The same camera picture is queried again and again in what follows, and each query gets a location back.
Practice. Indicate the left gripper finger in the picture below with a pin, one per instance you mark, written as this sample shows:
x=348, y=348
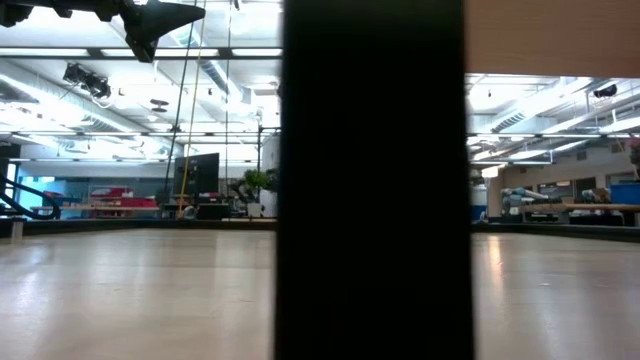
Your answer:
x=160, y=20

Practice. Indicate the pale blue robot arm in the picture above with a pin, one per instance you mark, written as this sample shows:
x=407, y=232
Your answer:
x=520, y=196

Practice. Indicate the wooden shelf board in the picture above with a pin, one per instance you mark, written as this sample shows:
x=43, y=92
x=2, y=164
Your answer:
x=550, y=35

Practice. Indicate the black ceiling fixture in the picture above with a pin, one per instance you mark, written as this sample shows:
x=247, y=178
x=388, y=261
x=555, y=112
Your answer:
x=87, y=81

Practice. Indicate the red machine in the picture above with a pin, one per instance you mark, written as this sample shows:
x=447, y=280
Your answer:
x=125, y=200

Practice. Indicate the green potted plant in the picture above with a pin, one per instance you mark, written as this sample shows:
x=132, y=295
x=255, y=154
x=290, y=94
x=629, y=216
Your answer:
x=256, y=182

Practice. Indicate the wooden workbench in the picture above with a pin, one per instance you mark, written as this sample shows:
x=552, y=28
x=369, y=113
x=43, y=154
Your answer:
x=590, y=207
x=90, y=207

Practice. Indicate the black dome fixture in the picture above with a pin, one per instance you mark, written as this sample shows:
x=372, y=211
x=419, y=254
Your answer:
x=605, y=91

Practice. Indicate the blue storage bin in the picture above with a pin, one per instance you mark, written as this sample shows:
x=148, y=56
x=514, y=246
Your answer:
x=625, y=194

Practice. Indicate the black wall display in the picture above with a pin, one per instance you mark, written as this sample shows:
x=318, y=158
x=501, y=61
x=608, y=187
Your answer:
x=197, y=175

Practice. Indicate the black aluminium table frame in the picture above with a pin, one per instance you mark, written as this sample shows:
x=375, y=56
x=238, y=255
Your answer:
x=125, y=226

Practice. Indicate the short silver post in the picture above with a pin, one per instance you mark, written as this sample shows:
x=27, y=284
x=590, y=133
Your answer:
x=17, y=230

